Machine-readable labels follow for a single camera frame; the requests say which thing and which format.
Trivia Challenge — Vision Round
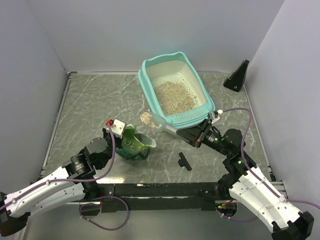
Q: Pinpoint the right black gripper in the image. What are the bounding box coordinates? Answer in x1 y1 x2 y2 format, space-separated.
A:
176 118 231 157

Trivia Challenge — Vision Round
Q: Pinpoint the black bag clip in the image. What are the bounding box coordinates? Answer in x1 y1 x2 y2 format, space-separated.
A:
178 152 192 171

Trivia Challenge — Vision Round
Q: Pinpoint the green cat litter bag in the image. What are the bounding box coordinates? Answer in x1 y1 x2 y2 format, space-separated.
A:
115 124 157 161

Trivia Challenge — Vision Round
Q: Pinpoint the clear plastic scoop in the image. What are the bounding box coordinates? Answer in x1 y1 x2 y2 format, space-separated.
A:
140 111 177 136

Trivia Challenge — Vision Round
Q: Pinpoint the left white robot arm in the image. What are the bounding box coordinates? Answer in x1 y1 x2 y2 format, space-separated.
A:
0 124 124 237

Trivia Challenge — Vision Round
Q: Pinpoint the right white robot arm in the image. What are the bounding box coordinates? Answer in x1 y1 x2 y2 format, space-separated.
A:
176 119 314 240

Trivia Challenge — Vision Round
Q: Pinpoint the cat litter in box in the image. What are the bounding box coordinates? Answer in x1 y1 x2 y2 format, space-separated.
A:
154 81 198 116

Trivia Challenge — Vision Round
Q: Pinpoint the teal litter box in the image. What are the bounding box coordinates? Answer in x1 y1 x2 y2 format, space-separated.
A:
138 51 216 129

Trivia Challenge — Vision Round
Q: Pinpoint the black wedge stand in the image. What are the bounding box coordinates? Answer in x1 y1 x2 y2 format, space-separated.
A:
223 59 250 93

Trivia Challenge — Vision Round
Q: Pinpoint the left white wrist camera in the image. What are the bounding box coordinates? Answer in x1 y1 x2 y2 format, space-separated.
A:
104 119 126 139

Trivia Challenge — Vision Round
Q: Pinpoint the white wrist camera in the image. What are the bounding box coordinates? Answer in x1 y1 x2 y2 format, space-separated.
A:
104 119 126 139
209 109 224 125

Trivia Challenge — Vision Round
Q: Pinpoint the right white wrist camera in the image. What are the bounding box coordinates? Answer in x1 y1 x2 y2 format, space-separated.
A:
209 109 224 125

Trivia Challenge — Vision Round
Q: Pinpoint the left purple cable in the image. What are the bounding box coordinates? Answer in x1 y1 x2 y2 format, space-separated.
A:
0 126 131 230

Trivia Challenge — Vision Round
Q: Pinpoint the purple cable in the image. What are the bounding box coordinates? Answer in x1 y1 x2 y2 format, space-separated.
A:
0 126 131 230
217 107 320 223

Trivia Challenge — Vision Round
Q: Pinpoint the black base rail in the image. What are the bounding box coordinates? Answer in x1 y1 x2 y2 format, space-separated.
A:
95 182 231 211

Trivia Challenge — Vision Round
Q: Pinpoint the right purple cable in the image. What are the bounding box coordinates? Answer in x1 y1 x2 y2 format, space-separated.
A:
217 107 320 223

